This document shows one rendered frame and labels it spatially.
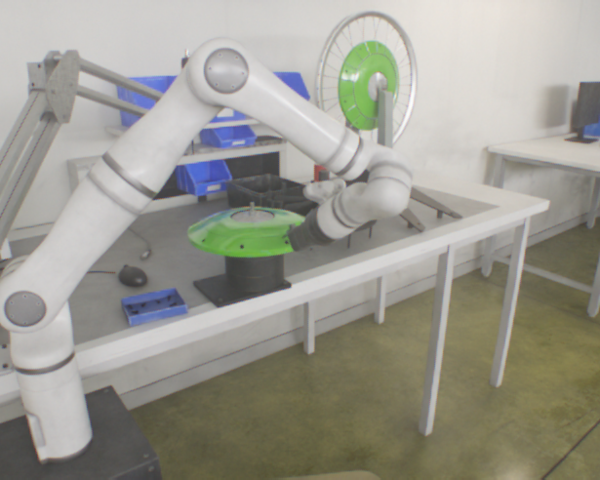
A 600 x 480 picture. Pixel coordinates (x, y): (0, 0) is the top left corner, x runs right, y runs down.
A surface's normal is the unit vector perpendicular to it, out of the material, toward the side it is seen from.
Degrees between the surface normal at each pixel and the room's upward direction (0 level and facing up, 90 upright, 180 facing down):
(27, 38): 90
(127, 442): 0
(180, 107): 69
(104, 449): 0
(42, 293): 89
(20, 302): 84
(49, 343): 19
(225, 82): 91
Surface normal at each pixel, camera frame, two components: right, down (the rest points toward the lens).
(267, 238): 0.14, -0.74
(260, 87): 0.39, 0.24
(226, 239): -0.14, -0.74
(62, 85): 0.92, 0.13
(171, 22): 0.61, 0.27
